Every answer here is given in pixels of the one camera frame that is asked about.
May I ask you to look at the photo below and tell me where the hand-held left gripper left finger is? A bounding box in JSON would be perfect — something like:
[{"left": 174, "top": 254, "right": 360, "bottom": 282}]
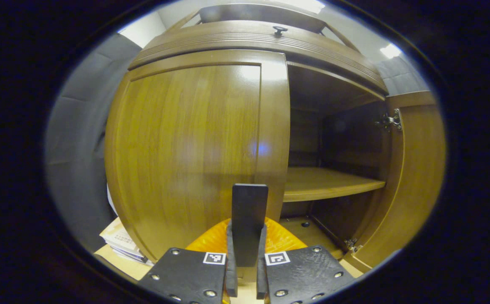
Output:
[{"left": 137, "top": 218, "right": 239, "bottom": 304}]

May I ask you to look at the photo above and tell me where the thin white book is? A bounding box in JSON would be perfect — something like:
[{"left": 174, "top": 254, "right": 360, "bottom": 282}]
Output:
[{"left": 116, "top": 250, "right": 154, "bottom": 266}]

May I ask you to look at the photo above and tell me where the wooden drawer with dark knob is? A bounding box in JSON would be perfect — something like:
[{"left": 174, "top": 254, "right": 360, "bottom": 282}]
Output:
[{"left": 129, "top": 20, "right": 389, "bottom": 94}]

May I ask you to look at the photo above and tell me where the wooden cabinet door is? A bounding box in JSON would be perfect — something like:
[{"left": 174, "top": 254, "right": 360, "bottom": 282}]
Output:
[
  {"left": 104, "top": 50, "right": 291, "bottom": 267},
  {"left": 343, "top": 91, "right": 447, "bottom": 273}
]

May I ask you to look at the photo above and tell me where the thin grey book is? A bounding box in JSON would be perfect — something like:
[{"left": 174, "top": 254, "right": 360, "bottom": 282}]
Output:
[{"left": 109, "top": 243, "right": 146, "bottom": 259}]

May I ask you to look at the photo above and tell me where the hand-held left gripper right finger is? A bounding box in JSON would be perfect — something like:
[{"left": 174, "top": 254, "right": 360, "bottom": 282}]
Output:
[{"left": 257, "top": 217, "right": 357, "bottom": 304}]

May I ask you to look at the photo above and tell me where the small ceiling light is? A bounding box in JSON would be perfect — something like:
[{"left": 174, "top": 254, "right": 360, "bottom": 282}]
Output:
[{"left": 380, "top": 43, "right": 402, "bottom": 59}]

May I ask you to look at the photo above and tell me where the wooden inner shelf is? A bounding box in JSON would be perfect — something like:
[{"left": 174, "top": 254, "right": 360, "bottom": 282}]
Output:
[{"left": 283, "top": 167, "right": 387, "bottom": 202}]

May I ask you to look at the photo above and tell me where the wooden double-door shoe cabinet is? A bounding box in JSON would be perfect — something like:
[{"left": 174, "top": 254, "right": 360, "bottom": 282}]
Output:
[{"left": 127, "top": 3, "right": 403, "bottom": 261}]

